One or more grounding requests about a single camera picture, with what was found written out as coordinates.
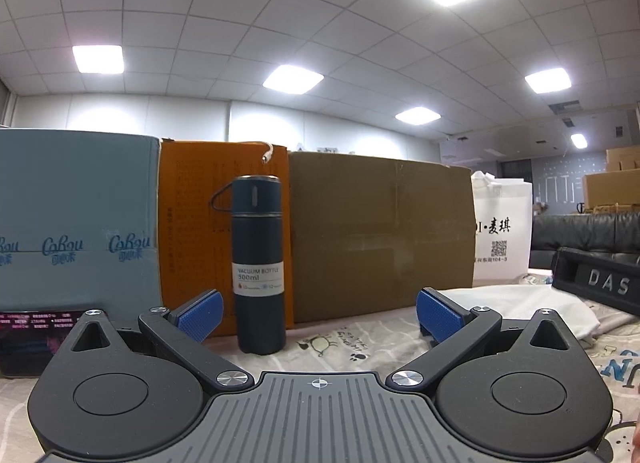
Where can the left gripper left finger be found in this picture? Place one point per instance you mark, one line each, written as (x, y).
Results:
(178, 335)

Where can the black leather sofa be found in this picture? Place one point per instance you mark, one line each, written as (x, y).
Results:
(615, 236)

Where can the brown cardboard box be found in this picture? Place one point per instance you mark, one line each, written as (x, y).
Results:
(368, 233)

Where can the orange cardboard box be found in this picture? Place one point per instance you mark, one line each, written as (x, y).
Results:
(194, 239)

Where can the stacked cardboard boxes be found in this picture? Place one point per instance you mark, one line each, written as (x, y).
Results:
(619, 185)

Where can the white tote bag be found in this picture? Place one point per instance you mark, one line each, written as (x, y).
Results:
(504, 223)

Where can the folded white garment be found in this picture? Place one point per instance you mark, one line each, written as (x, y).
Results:
(521, 301)

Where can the blue-grey Cabau cardboard box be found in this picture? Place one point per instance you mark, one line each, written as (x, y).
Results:
(78, 221)

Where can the patterned bed sheet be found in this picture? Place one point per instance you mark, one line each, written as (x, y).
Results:
(380, 342)

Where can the dark blue vacuum bottle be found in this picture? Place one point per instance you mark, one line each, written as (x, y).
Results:
(257, 265)

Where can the smartphone with lit screen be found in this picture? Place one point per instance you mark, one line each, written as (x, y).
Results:
(29, 339)

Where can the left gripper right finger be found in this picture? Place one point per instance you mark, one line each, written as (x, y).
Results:
(460, 335)

